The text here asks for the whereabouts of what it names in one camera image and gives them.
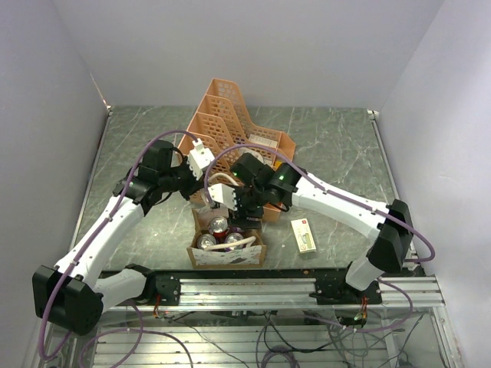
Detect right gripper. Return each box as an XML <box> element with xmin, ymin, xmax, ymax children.
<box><xmin>226</xmin><ymin>183</ymin><xmax>268</xmax><ymax>229</ymax></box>

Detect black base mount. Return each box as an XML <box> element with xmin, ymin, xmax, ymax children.
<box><xmin>308</xmin><ymin>269</ymin><xmax>382</xmax><ymax>306</ymax></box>
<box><xmin>149</xmin><ymin>272</ymin><xmax>181</xmax><ymax>307</ymax></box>

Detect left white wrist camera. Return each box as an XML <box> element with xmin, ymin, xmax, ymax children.
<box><xmin>187</xmin><ymin>139</ymin><xmax>215</xmax><ymax>180</ymax></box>

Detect purple soda can front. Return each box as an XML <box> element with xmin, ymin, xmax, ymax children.
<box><xmin>225</xmin><ymin>232</ymin><xmax>245</xmax><ymax>251</ymax></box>

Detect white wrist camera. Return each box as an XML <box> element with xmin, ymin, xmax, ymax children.
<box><xmin>208</xmin><ymin>183</ymin><xmax>237</xmax><ymax>211</ymax></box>
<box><xmin>187</xmin><ymin>139</ymin><xmax>215</xmax><ymax>180</ymax></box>

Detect white papers in organizer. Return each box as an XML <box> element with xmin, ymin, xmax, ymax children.
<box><xmin>239</xmin><ymin>134</ymin><xmax>278</xmax><ymax>166</ymax></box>

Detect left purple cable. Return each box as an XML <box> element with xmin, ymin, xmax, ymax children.
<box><xmin>39</xmin><ymin>130</ymin><xmax>200</xmax><ymax>361</ymax></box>

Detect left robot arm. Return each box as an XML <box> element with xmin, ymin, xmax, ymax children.
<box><xmin>32</xmin><ymin>139</ymin><xmax>214</xmax><ymax>336</ymax></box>

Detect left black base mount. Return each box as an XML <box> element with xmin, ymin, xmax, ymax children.
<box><xmin>149</xmin><ymin>272</ymin><xmax>181</xmax><ymax>307</ymax></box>

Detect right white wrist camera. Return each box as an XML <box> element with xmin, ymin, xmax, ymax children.
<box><xmin>208</xmin><ymin>183</ymin><xmax>237</xmax><ymax>211</ymax></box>

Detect red soda can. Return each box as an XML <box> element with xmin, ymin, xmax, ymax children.
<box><xmin>209</xmin><ymin>216</ymin><xmax>229</xmax><ymax>242</ymax></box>

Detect brown canvas tote bag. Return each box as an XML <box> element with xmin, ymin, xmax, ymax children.
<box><xmin>186</xmin><ymin>206</ymin><xmax>267</xmax><ymax>270</ymax></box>

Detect purple Fanta can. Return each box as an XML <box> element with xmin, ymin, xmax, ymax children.
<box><xmin>196</xmin><ymin>234</ymin><xmax>217</xmax><ymax>250</ymax></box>

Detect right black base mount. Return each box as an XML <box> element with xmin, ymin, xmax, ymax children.
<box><xmin>308</xmin><ymin>269</ymin><xmax>382</xmax><ymax>306</ymax></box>

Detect aluminium mounting rail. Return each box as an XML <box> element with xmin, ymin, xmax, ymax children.
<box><xmin>99</xmin><ymin>278</ymin><xmax>446</xmax><ymax>311</ymax></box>

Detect white green cardboard box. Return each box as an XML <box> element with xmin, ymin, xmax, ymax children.
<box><xmin>291</xmin><ymin>218</ymin><xmax>317</xmax><ymax>254</ymax></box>

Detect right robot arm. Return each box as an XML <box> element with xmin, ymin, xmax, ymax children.
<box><xmin>230</xmin><ymin>153</ymin><xmax>413</xmax><ymax>304</ymax></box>

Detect peach plastic file organizer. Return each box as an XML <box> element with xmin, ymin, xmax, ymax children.
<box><xmin>175</xmin><ymin>77</ymin><xmax>297</xmax><ymax>222</ymax></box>

